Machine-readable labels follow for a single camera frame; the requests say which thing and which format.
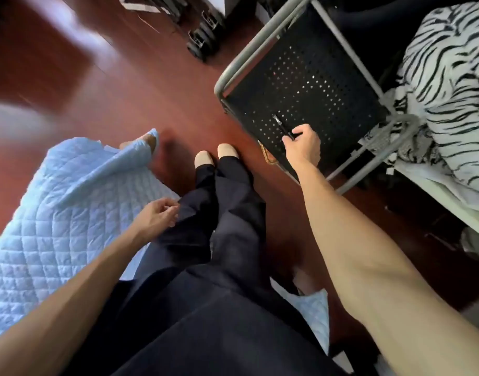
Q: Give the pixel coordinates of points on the person's right hand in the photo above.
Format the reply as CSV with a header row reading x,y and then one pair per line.
x,y
306,146

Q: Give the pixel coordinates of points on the person's left hand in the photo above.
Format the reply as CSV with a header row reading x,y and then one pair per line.
x,y
155,219

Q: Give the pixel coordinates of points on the black grip pen body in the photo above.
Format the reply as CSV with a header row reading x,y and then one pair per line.
x,y
280,126

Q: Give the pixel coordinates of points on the person's left forearm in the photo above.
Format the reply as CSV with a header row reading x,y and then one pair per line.
x,y
67,309

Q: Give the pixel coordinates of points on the person's right forearm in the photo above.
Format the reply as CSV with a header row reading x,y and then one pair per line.
x,y
361,270

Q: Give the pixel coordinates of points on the person's left foot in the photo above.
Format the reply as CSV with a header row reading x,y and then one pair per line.
x,y
204,158

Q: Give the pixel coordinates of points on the person's foot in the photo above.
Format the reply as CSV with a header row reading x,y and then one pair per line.
x,y
204,158
227,150

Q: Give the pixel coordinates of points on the person's right foot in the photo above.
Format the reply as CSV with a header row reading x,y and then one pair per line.
x,y
227,150

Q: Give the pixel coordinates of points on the light blue quilted blanket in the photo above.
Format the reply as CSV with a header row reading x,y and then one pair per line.
x,y
67,215

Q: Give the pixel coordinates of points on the dark navy trousers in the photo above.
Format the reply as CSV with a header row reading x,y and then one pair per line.
x,y
224,289

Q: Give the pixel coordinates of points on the black dumbbell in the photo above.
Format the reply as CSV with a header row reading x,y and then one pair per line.
x,y
198,44
211,22

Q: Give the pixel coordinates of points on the zebra striped blanket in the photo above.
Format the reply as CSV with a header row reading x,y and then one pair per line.
x,y
451,93

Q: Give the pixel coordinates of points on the white mattress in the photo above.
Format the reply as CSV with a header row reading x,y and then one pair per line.
x,y
451,203

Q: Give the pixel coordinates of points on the black perforated grey-frame chair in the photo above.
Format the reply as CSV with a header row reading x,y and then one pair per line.
x,y
310,86

